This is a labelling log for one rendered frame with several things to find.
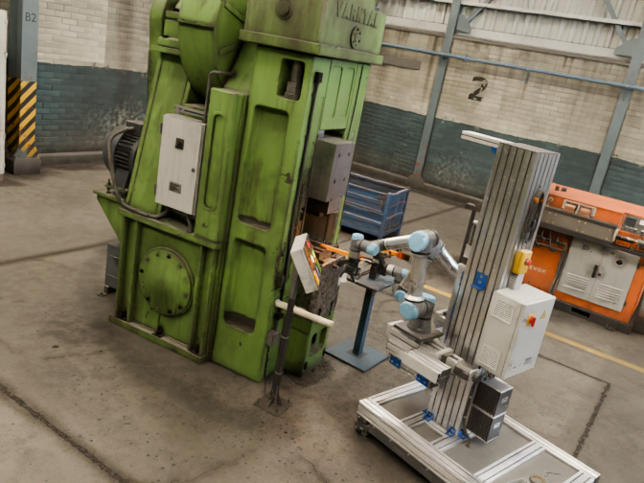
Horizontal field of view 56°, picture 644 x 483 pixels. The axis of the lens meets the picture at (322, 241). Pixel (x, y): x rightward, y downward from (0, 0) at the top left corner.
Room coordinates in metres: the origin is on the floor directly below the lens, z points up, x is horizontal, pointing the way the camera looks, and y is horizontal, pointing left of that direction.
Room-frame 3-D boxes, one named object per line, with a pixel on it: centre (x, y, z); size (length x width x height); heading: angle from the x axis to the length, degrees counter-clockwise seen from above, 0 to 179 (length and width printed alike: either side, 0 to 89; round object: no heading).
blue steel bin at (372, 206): (8.34, -0.40, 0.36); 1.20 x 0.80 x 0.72; 65
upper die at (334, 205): (4.23, 0.15, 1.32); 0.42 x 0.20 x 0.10; 65
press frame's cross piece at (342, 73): (4.34, 0.27, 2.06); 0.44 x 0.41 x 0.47; 65
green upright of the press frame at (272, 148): (4.03, 0.41, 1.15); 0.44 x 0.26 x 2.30; 65
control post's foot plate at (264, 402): (3.60, 0.12, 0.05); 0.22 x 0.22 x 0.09; 65
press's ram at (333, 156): (4.27, 0.13, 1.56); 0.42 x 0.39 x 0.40; 65
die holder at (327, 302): (4.29, 0.13, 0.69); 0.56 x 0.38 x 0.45; 65
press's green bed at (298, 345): (4.29, 0.13, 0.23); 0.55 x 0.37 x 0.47; 65
